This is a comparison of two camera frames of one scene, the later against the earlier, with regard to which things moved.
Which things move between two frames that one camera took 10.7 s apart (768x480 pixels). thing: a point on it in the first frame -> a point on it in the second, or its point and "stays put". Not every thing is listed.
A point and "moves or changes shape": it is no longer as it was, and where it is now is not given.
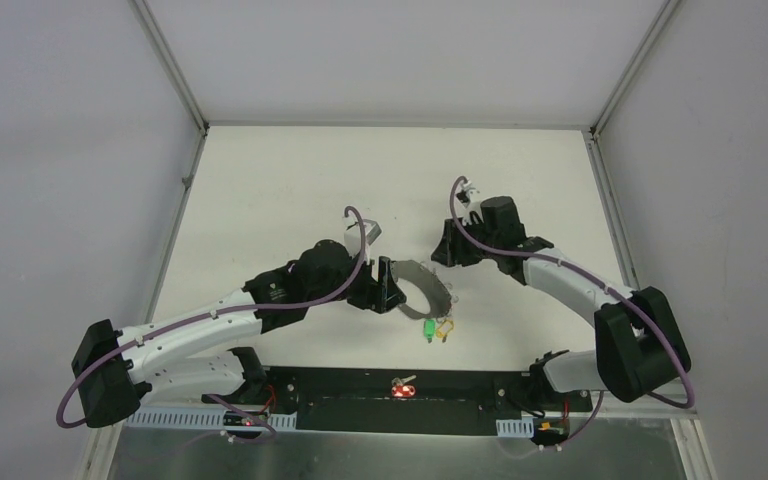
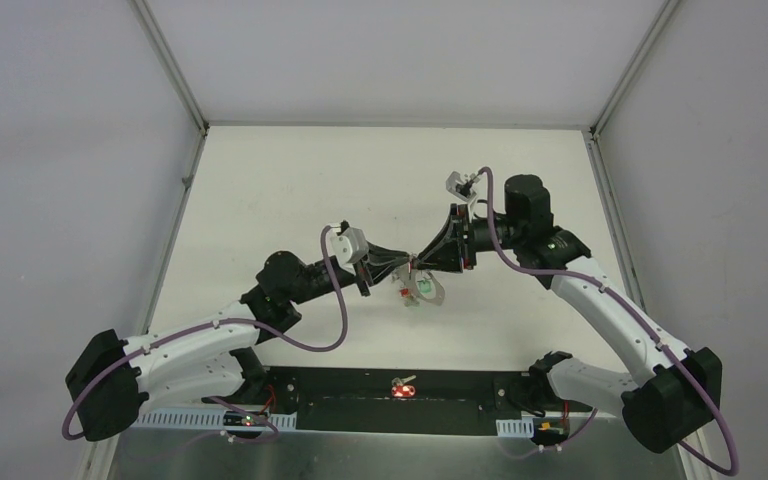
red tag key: x=400 y=387 stays put
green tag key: x=429 y=329 -> x=425 y=286
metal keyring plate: x=439 y=296 moves or changes shape
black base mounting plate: x=403 y=402 stays put
